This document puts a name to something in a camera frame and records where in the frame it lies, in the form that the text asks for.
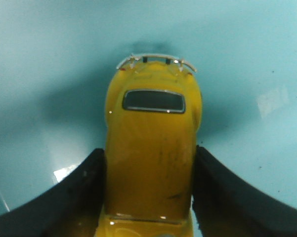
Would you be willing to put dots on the yellow toy beetle car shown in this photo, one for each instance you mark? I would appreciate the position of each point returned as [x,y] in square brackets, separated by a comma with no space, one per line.
[153,112]

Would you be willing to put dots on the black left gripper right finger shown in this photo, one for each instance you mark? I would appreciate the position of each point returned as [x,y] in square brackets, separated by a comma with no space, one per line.
[227,206]

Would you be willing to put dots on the light blue plastic box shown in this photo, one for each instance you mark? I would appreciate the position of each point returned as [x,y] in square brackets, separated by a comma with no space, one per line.
[57,58]

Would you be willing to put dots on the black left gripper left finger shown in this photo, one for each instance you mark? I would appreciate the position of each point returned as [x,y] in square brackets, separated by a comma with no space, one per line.
[69,209]

